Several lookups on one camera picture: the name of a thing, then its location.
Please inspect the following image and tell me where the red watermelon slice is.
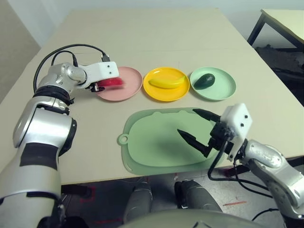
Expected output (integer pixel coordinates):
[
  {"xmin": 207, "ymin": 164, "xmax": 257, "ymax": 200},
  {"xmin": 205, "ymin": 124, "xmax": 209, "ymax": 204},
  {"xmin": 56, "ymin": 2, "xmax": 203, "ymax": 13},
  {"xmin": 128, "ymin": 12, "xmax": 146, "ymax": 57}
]
[{"xmin": 98, "ymin": 76, "xmax": 124, "ymax": 88}]

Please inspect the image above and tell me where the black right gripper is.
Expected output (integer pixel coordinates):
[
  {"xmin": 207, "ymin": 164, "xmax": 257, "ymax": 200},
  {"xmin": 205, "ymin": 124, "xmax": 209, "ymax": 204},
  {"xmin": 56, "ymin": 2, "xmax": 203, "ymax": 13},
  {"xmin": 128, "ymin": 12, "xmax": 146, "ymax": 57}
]
[{"xmin": 177, "ymin": 108, "xmax": 238, "ymax": 158}]

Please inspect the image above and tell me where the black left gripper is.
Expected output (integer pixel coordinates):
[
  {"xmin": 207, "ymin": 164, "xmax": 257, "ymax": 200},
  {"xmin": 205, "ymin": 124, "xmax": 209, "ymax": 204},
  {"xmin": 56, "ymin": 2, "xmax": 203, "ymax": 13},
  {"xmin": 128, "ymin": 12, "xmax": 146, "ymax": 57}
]
[{"xmin": 84, "ymin": 81, "xmax": 106, "ymax": 93}]

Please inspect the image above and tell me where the beige side table black frame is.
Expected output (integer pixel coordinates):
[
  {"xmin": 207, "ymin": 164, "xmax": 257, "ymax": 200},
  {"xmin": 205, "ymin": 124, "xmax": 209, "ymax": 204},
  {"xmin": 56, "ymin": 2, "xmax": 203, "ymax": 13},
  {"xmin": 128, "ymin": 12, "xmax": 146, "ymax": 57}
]
[{"xmin": 247, "ymin": 8, "xmax": 304, "ymax": 52}]

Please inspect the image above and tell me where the yellow banana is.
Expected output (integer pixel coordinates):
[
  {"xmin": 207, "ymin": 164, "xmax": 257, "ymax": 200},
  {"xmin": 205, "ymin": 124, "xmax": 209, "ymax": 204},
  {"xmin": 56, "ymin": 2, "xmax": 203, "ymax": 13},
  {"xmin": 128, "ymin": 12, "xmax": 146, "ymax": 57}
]
[{"xmin": 148, "ymin": 75, "xmax": 187, "ymax": 89}]

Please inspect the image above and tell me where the grey robot torso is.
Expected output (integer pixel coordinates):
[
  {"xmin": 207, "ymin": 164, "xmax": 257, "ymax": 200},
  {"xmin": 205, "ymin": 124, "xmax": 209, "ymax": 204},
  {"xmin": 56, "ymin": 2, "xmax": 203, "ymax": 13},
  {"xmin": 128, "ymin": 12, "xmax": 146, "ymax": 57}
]
[{"xmin": 118, "ymin": 209, "xmax": 269, "ymax": 228}]

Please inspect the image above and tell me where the grey left robot leg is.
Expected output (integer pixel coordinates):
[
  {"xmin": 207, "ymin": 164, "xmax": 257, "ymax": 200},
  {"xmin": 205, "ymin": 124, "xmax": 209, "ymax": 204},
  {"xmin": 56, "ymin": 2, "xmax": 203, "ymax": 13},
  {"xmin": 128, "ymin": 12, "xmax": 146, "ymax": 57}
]
[{"xmin": 123, "ymin": 181, "xmax": 153, "ymax": 217}]

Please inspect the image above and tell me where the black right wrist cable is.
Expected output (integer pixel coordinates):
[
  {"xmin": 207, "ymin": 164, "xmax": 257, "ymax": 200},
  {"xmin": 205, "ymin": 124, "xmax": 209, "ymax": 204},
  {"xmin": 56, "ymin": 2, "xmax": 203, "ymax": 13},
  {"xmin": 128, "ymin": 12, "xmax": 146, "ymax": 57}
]
[{"xmin": 207, "ymin": 139, "xmax": 281, "ymax": 222}]

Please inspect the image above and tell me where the grey right robot leg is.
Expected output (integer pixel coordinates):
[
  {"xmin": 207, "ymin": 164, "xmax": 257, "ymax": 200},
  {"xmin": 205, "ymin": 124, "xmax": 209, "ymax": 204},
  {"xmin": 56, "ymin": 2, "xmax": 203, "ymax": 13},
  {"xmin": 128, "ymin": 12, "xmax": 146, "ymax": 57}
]
[{"xmin": 174, "ymin": 180, "xmax": 223, "ymax": 212}]

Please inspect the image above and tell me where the green cutting board tray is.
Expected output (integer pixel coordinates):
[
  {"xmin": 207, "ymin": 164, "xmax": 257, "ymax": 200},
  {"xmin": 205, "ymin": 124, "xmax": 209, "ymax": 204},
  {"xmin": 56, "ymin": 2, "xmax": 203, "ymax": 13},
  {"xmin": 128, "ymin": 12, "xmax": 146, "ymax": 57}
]
[{"xmin": 117, "ymin": 107, "xmax": 225, "ymax": 175}]

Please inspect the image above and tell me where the dark green avocado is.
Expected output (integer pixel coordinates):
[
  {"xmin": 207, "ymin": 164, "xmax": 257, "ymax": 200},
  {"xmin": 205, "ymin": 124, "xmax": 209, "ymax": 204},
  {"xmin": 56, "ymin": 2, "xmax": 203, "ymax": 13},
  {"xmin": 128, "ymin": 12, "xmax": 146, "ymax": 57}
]
[{"xmin": 194, "ymin": 73, "xmax": 216, "ymax": 90}]

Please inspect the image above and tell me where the pink plate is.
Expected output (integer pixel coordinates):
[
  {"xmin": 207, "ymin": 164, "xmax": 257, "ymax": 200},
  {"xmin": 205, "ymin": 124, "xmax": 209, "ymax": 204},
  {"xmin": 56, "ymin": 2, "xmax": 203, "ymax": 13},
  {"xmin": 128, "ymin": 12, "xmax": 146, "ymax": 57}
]
[{"xmin": 95, "ymin": 66, "xmax": 143, "ymax": 103}]

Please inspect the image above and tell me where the mint green plate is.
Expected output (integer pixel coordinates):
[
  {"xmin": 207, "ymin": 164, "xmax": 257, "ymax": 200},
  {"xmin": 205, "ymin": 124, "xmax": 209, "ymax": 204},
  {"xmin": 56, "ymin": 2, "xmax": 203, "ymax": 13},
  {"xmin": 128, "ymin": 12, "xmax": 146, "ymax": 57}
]
[{"xmin": 189, "ymin": 66, "xmax": 237, "ymax": 102}]

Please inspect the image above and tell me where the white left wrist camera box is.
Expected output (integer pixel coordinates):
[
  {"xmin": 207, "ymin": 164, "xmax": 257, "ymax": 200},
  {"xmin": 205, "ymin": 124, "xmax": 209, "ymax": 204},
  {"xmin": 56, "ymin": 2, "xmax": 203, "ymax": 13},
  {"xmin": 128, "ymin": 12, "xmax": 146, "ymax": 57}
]
[{"xmin": 83, "ymin": 61, "xmax": 119, "ymax": 83}]

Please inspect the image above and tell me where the black left camera cable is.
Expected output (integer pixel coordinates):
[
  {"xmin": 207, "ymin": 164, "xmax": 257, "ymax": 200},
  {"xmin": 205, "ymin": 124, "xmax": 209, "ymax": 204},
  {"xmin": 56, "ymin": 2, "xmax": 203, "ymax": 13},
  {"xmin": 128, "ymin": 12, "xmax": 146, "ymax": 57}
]
[{"xmin": 33, "ymin": 43, "xmax": 111, "ymax": 91}]

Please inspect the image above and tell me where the yellow plate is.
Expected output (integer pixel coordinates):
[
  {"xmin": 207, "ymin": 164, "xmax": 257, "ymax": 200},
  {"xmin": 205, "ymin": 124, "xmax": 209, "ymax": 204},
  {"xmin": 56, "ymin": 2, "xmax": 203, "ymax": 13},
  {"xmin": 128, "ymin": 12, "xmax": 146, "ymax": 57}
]
[{"xmin": 142, "ymin": 66, "xmax": 190, "ymax": 103}]

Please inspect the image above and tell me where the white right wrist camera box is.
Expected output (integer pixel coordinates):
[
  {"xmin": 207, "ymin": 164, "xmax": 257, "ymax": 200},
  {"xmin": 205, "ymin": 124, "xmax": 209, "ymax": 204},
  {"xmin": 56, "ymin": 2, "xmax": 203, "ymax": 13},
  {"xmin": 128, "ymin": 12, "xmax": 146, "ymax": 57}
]
[{"xmin": 220, "ymin": 103, "xmax": 253, "ymax": 161}]

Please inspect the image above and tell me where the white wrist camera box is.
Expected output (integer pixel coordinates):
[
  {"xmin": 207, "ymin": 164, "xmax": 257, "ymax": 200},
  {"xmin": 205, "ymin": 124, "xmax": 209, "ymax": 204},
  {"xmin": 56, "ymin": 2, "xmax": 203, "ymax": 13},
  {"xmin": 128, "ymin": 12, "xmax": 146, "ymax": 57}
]
[
  {"xmin": 83, "ymin": 61, "xmax": 119, "ymax": 83},
  {"xmin": 220, "ymin": 103, "xmax": 253, "ymax": 161}
]

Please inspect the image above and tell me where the black table frame bar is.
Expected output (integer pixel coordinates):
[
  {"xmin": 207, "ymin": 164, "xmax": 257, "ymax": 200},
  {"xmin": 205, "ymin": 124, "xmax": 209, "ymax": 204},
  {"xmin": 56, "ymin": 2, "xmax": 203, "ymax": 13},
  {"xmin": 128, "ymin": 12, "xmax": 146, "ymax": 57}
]
[
  {"xmin": 286, "ymin": 156, "xmax": 304, "ymax": 167},
  {"xmin": 61, "ymin": 183, "xmax": 93, "ymax": 198}
]

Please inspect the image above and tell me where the grey robot leg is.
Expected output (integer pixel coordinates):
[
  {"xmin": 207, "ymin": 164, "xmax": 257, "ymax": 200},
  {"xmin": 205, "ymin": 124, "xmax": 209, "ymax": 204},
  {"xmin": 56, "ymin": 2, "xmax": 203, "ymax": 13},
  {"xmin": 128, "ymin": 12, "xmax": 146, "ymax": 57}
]
[
  {"xmin": 123, "ymin": 181, "xmax": 153, "ymax": 217},
  {"xmin": 174, "ymin": 180, "xmax": 223, "ymax": 212}
]

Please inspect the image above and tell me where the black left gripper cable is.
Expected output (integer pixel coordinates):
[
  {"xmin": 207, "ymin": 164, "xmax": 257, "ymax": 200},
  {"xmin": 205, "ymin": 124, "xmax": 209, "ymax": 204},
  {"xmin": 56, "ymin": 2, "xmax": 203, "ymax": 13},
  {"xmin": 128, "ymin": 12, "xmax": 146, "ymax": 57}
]
[{"xmin": 50, "ymin": 49, "xmax": 79, "ymax": 67}]

